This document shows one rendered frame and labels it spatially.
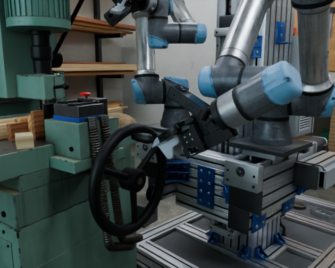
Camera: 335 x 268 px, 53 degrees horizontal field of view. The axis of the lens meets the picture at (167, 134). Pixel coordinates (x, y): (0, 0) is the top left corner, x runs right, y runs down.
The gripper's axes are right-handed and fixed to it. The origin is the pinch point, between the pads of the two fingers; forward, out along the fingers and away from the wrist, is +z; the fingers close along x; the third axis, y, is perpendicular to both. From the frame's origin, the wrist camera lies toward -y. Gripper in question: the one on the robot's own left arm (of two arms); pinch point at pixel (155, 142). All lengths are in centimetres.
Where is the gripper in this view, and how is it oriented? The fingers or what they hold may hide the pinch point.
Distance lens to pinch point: 81.4
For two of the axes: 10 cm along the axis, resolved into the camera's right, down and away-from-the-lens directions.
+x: 5.6, -1.7, 8.1
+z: -7.1, 4.0, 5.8
